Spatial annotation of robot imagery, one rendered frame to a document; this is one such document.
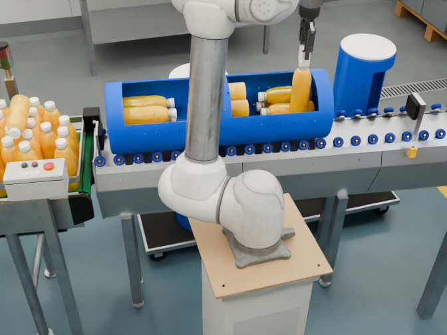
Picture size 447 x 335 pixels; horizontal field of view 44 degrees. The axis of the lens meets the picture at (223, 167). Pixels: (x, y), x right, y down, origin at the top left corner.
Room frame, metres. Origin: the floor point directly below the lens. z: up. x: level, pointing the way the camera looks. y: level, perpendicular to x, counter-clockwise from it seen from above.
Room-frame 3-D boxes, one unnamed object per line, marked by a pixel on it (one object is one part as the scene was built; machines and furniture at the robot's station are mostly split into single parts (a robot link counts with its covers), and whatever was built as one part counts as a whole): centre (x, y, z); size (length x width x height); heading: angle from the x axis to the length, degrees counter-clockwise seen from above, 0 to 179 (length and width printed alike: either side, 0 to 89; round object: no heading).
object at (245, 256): (1.24, -0.13, 1.04); 0.22 x 0.18 x 0.06; 107
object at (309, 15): (1.89, -0.30, 1.50); 0.08 x 0.07 x 0.09; 9
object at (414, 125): (2.02, -0.82, 1.00); 0.10 x 0.04 x 0.15; 9
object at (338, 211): (1.90, -0.55, 0.31); 0.06 x 0.06 x 0.63; 9
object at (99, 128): (1.81, 0.50, 0.99); 0.10 x 0.02 x 0.12; 9
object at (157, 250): (2.44, -0.24, 0.08); 1.50 x 0.52 x 0.15; 107
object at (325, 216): (2.04, -0.53, 0.31); 0.06 x 0.06 x 0.63; 9
